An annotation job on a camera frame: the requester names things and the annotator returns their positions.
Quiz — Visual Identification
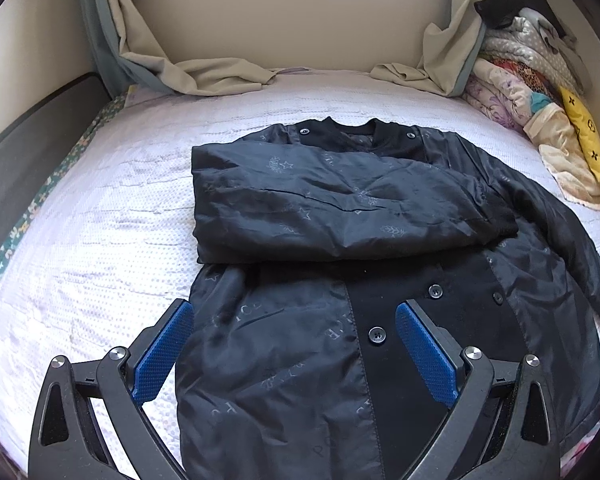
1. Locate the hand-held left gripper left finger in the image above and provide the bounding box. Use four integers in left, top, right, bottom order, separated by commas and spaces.
27, 299, 195, 480

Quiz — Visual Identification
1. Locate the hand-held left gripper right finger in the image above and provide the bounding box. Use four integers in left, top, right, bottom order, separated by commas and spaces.
396, 301, 561, 480

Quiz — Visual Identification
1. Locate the black jacket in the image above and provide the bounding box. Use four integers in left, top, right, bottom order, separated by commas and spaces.
175, 116, 600, 480

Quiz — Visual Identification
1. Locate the bed with white quilted cover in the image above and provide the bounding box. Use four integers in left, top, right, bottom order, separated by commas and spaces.
0, 66, 600, 466

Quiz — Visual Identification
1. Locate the green floral bed sheet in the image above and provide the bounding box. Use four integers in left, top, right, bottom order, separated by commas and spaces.
0, 91, 131, 321

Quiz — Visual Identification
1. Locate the cream cloth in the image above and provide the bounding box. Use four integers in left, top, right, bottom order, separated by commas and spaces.
524, 107, 600, 212

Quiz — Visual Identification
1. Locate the dark bed side board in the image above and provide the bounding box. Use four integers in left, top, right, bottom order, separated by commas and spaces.
0, 72, 117, 281

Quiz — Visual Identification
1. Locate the yellow patterned pillow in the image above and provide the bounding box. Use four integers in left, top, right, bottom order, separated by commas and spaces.
557, 86, 600, 188

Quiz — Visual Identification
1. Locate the leopard print cloth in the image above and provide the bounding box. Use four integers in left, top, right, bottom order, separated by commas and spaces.
487, 56, 563, 106

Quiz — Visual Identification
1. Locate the grey dotted blanket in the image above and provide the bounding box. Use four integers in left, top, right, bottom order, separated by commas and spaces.
477, 15, 583, 92

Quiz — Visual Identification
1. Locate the teal curtain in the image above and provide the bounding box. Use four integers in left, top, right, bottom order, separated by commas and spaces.
77, 0, 176, 97

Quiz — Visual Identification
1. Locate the grey garment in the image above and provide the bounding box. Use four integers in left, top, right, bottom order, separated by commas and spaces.
532, 7, 593, 90

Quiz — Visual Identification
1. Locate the black cloth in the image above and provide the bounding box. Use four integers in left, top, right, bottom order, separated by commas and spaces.
474, 0, 573, 38

